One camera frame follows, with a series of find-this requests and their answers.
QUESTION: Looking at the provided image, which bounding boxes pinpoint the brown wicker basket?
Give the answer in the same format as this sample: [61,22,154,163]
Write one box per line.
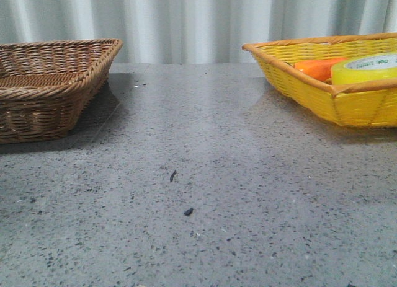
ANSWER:
[1,38,123,144]

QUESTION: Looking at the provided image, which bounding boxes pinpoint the orange toy carrot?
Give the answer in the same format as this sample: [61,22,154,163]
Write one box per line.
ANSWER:
[293,57,347,82]

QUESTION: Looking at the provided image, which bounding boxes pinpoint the yellow packing tape roll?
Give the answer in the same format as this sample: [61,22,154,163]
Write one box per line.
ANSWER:
[331,52,396,85]

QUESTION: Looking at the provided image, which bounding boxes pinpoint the white pleated curtain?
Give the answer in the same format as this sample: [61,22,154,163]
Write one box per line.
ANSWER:
[1,0,396,64]

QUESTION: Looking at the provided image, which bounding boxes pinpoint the yellow wicker basket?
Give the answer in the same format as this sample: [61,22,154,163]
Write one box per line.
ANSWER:
[242,33,396,128]

